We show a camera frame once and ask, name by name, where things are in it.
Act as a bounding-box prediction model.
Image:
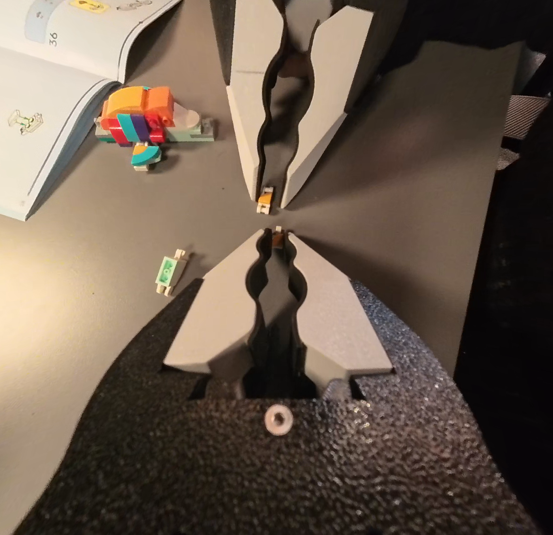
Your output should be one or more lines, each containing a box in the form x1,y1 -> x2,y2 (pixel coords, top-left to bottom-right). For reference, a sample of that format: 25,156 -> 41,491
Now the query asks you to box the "colourful lego model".
94,85 -> 219,174

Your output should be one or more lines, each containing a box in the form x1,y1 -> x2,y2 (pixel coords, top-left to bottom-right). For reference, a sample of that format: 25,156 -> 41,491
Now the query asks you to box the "green white lego clip piece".
153,249 -> 191,295

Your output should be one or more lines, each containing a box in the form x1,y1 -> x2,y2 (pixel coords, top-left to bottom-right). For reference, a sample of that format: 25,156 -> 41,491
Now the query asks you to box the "open instruction booklet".
0,0 -> 186,221

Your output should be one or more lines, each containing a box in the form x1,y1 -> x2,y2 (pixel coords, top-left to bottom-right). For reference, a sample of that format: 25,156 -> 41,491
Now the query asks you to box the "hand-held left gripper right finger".
286,231 -> 397,398

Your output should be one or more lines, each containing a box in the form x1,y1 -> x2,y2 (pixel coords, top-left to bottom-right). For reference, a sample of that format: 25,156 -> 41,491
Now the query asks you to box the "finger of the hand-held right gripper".
280,5 -> 374,209
227,0 -> 287,201

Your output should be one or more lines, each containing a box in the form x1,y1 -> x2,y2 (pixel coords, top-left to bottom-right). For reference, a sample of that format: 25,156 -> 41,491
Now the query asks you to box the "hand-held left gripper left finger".
163,228 -> 265,398

